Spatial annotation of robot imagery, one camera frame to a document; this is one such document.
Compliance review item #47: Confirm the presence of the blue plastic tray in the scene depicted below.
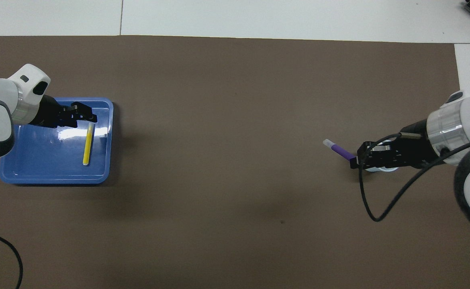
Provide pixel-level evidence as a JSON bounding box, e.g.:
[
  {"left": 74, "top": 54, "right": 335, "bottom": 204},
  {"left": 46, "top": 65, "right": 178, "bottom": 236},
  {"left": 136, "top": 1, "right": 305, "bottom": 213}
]
[{"left": 0, "top": 97, "right": 114, "bottom": 185}]

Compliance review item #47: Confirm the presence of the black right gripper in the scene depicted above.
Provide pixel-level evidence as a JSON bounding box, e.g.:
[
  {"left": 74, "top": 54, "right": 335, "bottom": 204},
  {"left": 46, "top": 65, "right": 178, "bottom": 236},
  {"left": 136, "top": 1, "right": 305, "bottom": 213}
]
[{"left": 350, "top": 120, "right": 438, "bottom": 169}]

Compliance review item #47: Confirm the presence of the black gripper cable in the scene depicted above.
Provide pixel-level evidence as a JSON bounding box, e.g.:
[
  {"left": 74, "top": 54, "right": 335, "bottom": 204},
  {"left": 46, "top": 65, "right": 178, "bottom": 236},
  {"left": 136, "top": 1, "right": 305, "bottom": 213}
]
[
  {"left": 358, "top": 134, "right": 470, "bottom": 222},
  {"left": 0, "top": 229, "right": 23, "bottom": 289}
]

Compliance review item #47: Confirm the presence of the purple pen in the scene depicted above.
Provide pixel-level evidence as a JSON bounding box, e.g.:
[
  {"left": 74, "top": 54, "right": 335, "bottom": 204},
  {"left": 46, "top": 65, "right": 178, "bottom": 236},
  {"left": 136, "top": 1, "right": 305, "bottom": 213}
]
[{"left": 323, "top": 139, "right": 357, "bottom": 161}]

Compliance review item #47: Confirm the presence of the yellow pen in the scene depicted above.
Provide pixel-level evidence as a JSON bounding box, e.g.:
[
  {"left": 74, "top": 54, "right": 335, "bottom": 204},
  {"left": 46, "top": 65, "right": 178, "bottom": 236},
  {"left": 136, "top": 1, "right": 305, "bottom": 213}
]
[{"left": 83, "top": 123, "right": 95, "bottom": 166}]

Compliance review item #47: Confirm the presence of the translucent plastic cup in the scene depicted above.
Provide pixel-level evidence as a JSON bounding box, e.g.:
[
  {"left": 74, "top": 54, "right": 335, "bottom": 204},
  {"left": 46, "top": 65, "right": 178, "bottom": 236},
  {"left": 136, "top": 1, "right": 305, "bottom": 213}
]
[{"left": 364, "top": 144, "right": 399, "bottom": 173}]

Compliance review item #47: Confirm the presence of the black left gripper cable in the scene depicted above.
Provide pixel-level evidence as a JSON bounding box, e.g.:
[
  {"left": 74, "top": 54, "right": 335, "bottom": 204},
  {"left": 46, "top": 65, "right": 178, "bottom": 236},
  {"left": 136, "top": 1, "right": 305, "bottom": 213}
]
[{"left": 0, "top": 229, "right": 23, "bottom": 289}]

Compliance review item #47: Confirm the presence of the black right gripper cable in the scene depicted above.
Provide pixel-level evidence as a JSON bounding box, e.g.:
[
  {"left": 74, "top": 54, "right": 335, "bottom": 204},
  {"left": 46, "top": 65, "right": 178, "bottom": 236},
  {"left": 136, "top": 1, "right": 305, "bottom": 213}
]
[{"left": 358, "top": 134, "right": 470, "bottom": 222}]

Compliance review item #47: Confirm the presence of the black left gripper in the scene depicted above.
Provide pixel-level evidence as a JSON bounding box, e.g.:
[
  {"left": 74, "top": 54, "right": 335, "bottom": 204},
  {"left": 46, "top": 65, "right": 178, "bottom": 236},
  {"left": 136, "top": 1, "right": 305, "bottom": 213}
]
[{"left": 30, "top": 94, "right": 98, "bottom": 129}]

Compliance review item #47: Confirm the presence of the brown table mat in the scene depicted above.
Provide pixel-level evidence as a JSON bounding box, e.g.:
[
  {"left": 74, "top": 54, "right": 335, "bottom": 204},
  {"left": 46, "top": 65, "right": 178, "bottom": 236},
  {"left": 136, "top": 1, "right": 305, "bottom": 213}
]
[{"left": 0, "top": 35, "right": 470, "bottom": 289}]

